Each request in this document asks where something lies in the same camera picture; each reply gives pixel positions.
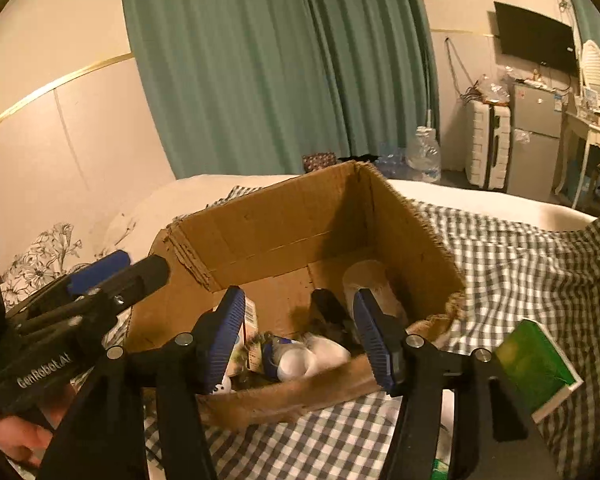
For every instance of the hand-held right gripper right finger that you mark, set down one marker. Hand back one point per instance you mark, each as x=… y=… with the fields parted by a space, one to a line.
x=380 y=345

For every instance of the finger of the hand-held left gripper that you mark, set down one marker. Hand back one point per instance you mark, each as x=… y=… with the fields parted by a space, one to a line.
x=140 y=277
x=100 y=267

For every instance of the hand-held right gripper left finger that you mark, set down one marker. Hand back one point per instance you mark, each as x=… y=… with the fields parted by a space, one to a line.
x=225 y=340

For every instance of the red-brown small carton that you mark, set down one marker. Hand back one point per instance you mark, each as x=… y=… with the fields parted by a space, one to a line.
x=250 y=330

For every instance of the black hair scrunchie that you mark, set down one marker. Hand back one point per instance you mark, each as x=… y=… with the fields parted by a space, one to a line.
x=330 y=310

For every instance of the white tape roll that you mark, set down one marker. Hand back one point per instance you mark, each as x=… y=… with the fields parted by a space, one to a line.
x=365 y=275

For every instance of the blue label cotton swab jar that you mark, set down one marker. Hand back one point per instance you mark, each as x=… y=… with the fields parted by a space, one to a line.
x=295 y=362

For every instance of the brown cardboard box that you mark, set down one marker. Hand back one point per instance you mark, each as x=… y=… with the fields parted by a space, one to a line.
x=280 y=230

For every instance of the green and white medicine box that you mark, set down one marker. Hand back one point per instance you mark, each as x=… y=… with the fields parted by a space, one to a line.
x=535 y=365

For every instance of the person's left hand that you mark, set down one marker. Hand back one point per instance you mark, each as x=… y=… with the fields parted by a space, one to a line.
x=25 y=435

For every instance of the small white figurine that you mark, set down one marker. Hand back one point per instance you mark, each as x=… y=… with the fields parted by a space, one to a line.
x=223 y=385

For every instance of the floral print pillow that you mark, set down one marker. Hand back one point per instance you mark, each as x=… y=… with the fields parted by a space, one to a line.
x=45 y=260

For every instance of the pack of water bottles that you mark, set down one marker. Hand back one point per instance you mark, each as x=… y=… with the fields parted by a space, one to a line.
x=392 y=160

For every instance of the dark patterned box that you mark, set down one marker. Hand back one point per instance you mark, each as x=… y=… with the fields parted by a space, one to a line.
x=320 y=162

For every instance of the clear water bottle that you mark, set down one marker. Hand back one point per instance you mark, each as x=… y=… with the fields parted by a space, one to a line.
x=424 y=157

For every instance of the white suitcase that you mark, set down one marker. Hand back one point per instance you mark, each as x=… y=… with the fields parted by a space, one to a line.
x=487 y=145

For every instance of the silver small fridge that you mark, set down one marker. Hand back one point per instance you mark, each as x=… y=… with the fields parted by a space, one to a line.
x=537 y=145

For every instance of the green curtain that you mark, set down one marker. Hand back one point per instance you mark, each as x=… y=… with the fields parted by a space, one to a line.
x=597 y=25
x=280 y=60

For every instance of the clear plastic bag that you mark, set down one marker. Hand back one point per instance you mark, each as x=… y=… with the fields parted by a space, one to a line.
x=492 y=90

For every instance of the white dressing table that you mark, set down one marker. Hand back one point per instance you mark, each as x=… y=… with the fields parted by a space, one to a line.
x=585 y=135

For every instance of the white oval mirror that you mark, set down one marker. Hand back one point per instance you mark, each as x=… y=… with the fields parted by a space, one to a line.
x=595 y=72

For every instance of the black wall television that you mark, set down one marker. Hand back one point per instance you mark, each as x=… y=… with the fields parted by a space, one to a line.
x=535 y=35

